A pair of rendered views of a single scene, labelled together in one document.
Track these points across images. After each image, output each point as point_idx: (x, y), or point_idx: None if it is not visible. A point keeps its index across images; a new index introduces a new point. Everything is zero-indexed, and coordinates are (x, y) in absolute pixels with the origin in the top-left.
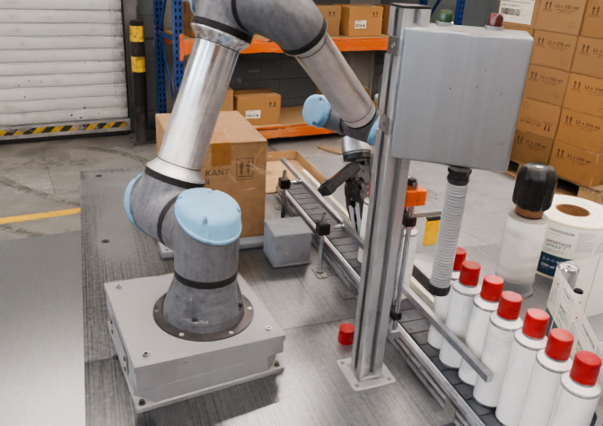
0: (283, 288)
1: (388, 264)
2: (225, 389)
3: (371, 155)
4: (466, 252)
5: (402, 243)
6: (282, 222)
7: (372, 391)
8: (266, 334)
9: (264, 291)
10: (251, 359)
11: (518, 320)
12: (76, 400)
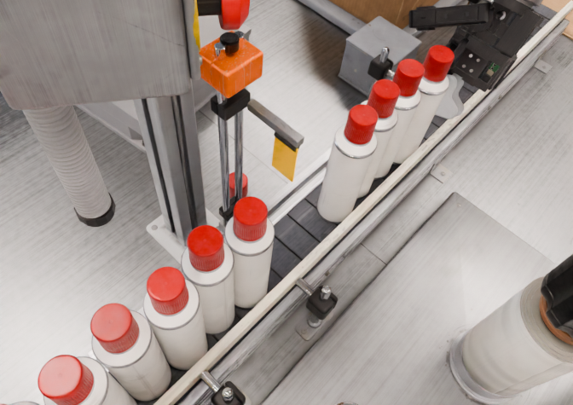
0: (301, 99)
1: (154, 133)
2: (94, 120)
3: (520, 11)
4: (250, 224)
5: (237, 134)
6: (387, 32)
7: (153, 246)
8: (126, 104)
9: (281, 86)
10: (112, 114)
11: (112, 355)
12: None
